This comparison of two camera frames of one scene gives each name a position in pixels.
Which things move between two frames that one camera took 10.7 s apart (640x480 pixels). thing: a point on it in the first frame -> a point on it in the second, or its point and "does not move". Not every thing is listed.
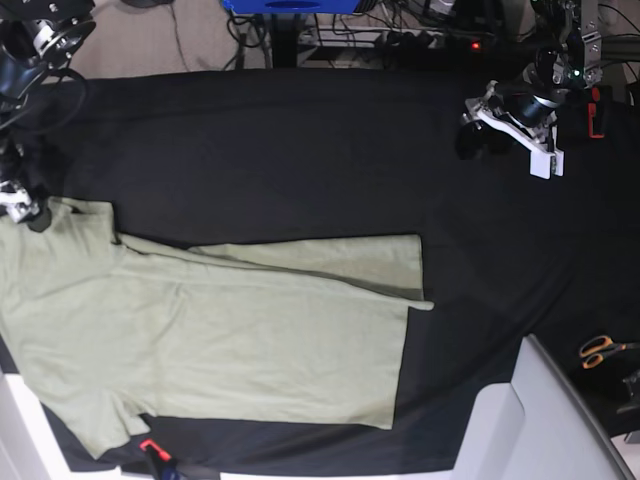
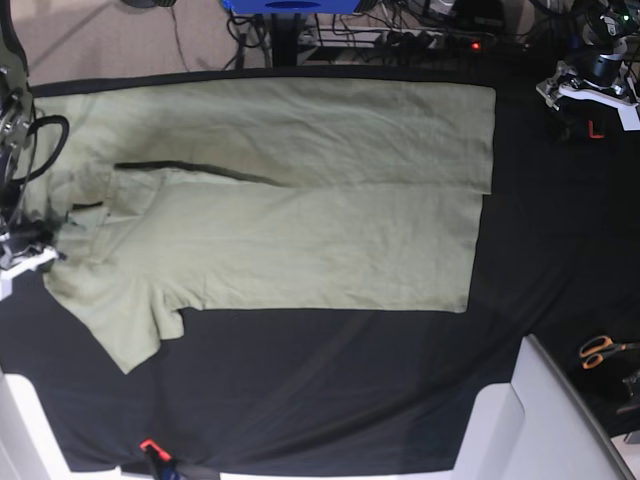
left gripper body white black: (20, 196) -> (35, 257)
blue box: (293, 6) does not move
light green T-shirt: (112, 330) -> (261, 196)
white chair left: (29, 449) does not move
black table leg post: (284, 37) does not move
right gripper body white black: (526, 121) -> (566, 84)
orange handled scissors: (594, 349) does not move
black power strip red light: (434, 42) does not move
